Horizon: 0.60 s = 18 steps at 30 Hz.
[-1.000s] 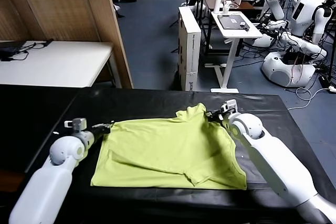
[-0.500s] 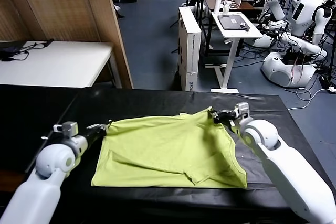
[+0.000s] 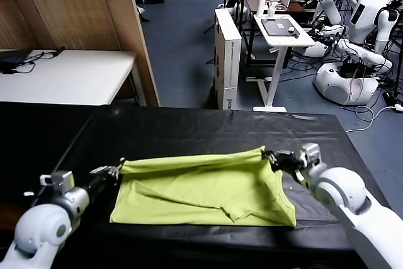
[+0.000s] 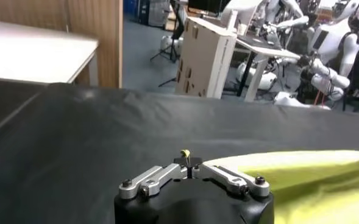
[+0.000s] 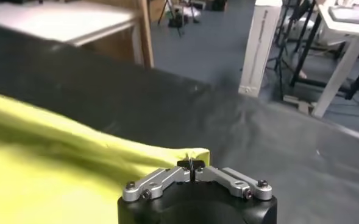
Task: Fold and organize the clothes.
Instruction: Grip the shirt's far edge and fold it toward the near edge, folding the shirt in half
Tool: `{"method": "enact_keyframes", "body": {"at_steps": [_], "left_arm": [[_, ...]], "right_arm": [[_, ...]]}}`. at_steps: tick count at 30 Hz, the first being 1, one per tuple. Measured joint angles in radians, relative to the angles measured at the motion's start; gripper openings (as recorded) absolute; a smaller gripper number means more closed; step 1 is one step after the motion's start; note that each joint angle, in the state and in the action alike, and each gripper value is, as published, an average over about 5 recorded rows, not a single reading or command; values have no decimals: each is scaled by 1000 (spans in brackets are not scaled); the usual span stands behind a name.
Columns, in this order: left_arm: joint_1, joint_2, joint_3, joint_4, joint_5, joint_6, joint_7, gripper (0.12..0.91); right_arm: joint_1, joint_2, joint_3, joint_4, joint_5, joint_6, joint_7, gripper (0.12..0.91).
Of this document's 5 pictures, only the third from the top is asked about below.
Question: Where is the dark flat laptop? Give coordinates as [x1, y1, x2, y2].
[0, 49, 31, 67]

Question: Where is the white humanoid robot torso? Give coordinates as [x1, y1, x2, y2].
[346, 0, 403, 56]

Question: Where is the white robot mobile base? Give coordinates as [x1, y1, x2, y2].
[312, 62, 379, 106]

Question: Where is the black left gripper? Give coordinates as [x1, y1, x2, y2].
[82, 157, 126, 199]

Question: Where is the black cable with adapter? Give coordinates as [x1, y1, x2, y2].
[0, 47, 66, 77]

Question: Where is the black side table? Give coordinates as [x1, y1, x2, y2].
[0, 101, 97, 209]

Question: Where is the grey closed laptop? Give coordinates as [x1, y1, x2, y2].
[260, 18, 300, 37]

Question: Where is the white height-adjustable desk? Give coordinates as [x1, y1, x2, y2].
[244, 13, 316, 113]

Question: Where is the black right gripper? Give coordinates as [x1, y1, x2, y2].
[260, 148, 305, 177]

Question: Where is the white floor cable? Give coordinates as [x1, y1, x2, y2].
[344, 102, 403, 134]

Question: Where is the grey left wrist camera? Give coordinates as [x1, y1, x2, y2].
[39, 169, 76, 195]

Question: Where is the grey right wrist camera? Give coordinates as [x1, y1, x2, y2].
[298, 142, 327, 171]

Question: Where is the black plastic table cover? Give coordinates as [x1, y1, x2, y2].
[28, 105, 403, 269]

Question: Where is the white folding table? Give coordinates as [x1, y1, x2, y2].
[0, 49, 148, 108]

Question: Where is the black power strip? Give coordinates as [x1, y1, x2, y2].
[380, 91, 398, 106]

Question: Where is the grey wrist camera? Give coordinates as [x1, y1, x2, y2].
[298, 142, 327, 171]
[39, 169, 76, 195]

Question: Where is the tall white cardboard box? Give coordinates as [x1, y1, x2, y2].
[213, 8, 243, 112]

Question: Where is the yellow-green t-shirt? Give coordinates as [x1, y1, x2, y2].
[109, 146, 297, 227]

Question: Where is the brown wooden desk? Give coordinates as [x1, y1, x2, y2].
[242, 0, 321, 69]

